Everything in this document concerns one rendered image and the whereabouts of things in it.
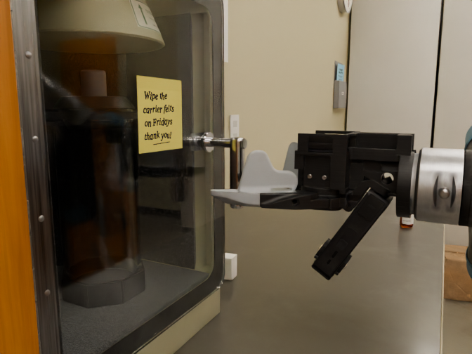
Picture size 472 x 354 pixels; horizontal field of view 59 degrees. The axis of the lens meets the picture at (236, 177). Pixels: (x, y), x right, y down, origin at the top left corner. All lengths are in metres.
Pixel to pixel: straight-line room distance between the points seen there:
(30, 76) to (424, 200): 0.35
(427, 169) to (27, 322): 0.35
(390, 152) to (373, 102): 2.90
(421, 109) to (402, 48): 0.46
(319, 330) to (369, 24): 2.95
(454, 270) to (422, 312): 2.39
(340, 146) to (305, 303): 0.33
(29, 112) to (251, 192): 0.22
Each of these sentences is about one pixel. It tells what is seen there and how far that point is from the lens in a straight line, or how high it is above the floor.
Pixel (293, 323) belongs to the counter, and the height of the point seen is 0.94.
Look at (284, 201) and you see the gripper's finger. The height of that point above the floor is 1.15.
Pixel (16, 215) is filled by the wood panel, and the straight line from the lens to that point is 0.24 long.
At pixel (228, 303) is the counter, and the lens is 0.68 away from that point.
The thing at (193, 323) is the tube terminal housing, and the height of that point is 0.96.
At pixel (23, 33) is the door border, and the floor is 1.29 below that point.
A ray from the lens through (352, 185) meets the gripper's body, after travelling 0.46.
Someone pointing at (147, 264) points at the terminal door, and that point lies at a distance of 0.46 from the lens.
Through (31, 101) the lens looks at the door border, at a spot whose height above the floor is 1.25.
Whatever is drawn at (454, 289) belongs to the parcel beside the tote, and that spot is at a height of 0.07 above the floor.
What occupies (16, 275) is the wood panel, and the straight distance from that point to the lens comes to 0.25.
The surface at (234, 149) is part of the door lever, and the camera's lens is 0.51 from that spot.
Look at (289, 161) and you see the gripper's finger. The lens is 0.56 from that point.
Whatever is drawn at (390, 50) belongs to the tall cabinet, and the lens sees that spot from 3.35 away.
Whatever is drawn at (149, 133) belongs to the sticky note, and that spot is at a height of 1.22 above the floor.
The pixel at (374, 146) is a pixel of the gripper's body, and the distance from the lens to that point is 0.46.
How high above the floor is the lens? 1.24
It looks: 9 degrees down
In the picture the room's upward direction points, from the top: straight up
